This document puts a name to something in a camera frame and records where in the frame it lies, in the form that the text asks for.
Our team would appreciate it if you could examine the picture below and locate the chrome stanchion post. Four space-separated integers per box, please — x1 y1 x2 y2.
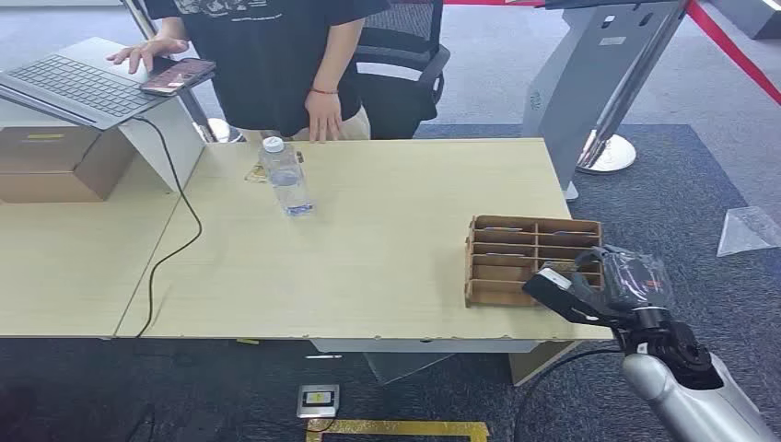
575 0 692 176

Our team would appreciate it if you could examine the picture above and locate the red barrier belt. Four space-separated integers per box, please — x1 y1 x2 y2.
442 0 781 107

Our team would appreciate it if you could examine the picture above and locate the white laptop stand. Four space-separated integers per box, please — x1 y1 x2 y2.
117 96 207 194

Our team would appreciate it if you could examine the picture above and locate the brown cardboard box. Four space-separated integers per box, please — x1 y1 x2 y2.
0 124 138 204

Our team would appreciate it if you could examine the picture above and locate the yellow floor tape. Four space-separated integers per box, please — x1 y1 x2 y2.
305 418 491 442

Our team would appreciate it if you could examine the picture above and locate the black laptop cable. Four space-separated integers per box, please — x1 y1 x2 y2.
131 114 204 339

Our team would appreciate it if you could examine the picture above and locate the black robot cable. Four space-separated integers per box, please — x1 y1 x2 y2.
513 346 624 442

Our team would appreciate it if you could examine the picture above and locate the person's left hand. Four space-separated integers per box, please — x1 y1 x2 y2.
304 91 344 144

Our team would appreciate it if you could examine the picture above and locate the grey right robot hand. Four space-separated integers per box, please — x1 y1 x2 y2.
572 244 676 319

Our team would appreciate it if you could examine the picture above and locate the clear plastic bag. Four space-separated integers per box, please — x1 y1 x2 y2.
716 205 781 258

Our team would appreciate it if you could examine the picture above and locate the silver laptop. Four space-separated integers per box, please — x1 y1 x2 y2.
0 36 216 131

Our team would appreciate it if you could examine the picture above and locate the person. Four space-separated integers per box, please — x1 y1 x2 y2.
106 0 391 144

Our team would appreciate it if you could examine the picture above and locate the silver floor socket box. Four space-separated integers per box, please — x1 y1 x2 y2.
296 384 341 420

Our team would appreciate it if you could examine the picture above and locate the black smartphone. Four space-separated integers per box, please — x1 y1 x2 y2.
138 57 217 98

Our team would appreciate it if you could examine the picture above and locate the grey kiosk stand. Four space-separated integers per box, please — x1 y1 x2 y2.
521 0 694 203

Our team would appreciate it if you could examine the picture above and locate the brown wooden card holder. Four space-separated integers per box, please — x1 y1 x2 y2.
464 215 604 308

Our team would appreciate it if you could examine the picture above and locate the wooden desk leg panel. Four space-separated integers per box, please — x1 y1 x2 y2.
508 340 583 388

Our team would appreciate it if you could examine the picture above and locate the clear plastic water bottle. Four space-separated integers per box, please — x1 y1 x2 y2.
259 135 316 217

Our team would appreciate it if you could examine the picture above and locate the black office chair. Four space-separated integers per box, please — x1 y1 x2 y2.
350 0 451 141

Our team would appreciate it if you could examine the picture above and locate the person's right hand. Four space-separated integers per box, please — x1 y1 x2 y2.
106 37 191 75

